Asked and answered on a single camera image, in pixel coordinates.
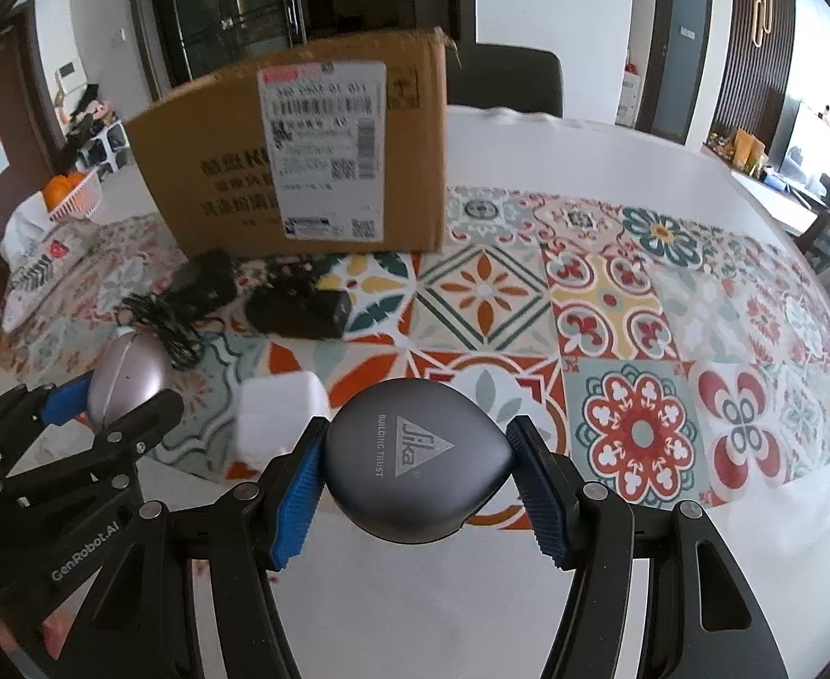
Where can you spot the black power adapter with cable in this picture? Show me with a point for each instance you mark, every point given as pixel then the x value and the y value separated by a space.
pixel 205 284

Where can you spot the white basket of oranges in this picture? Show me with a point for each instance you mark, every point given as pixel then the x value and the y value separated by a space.
pixel 74 196

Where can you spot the white sideboard cabinet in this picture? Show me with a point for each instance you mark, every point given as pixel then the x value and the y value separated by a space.
pixel 787 211

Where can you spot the black rectangular device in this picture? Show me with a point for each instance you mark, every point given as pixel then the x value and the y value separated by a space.
pixel 291 303

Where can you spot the silver egg-shaped device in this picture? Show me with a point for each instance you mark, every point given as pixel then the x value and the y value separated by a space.
pixel 130 371

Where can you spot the brown cardboard box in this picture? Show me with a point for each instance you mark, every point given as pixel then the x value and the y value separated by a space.
pixel 337 146

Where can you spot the dark dining chair right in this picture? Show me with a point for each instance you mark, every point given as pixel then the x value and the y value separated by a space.
pixel 501 76

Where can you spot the white square power adapter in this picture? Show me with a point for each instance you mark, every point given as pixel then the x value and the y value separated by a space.
pixel 273 411

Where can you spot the floral tissue pouch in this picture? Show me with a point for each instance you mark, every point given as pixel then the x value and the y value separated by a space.
pixel 39 253

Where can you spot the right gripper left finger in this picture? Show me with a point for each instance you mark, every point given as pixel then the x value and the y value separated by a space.
pixel 258 528

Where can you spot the dark grey Sika case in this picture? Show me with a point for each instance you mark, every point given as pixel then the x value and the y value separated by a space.
pixel 409 460

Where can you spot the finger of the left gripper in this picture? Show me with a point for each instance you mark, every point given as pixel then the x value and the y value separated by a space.
pixel 54 405
pixel 113 454

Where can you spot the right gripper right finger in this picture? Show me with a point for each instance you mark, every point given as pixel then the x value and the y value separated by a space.
pixel 585 529

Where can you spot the patterned tile table mat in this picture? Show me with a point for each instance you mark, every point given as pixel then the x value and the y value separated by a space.
pixel 669 358

